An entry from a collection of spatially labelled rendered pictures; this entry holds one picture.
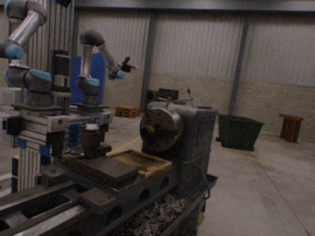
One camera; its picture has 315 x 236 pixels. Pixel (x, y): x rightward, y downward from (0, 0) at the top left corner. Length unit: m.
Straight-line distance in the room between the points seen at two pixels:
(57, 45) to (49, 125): 0.69
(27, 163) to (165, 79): 10.31
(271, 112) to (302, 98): 1.49
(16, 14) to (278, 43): 11.41
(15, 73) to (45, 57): 0.27
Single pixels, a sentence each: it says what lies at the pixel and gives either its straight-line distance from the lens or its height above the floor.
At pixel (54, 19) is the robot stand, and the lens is 1.84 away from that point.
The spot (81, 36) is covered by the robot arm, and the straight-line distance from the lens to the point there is 2.04.
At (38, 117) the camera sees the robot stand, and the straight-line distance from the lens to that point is 1.49.
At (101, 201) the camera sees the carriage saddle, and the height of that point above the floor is 0.90.
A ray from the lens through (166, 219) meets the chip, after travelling 1.40.
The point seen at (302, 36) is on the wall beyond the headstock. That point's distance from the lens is 12.48.
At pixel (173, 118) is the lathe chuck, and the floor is 1.18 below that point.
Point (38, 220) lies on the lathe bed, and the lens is 0.92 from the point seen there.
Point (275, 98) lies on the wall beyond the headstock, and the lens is 11.79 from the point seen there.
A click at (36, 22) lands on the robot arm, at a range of 1.50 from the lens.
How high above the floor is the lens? 1.36
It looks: 8 degrees down
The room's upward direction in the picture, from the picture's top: 7 degrees clockwise
